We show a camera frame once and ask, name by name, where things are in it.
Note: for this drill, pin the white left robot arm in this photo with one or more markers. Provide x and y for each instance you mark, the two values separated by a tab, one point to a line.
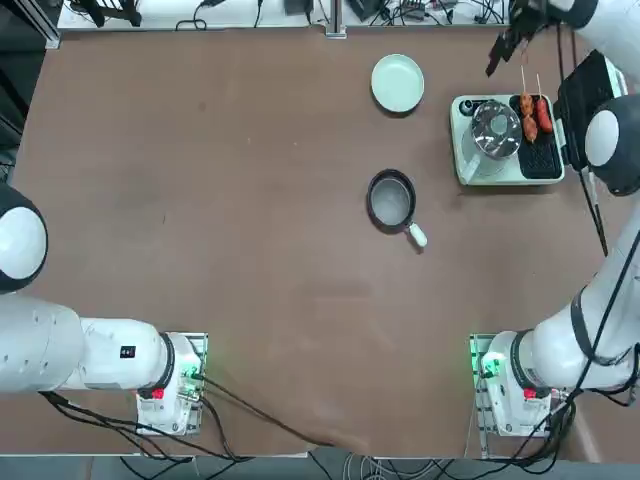
50	345

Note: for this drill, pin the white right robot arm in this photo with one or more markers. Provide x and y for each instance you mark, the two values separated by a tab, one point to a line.
555	345

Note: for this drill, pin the mint green round plate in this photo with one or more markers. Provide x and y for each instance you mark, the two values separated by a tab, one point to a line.
397	82

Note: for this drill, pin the small black frying pan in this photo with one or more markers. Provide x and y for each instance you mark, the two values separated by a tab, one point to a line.
392	202

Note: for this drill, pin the red sausage skewer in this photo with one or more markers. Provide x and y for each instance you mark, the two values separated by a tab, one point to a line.
544	117

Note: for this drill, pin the metal camera pole with bracket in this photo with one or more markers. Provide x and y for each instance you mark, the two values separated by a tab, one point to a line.
336	20

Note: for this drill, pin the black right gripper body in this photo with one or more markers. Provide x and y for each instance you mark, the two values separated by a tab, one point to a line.
530	15

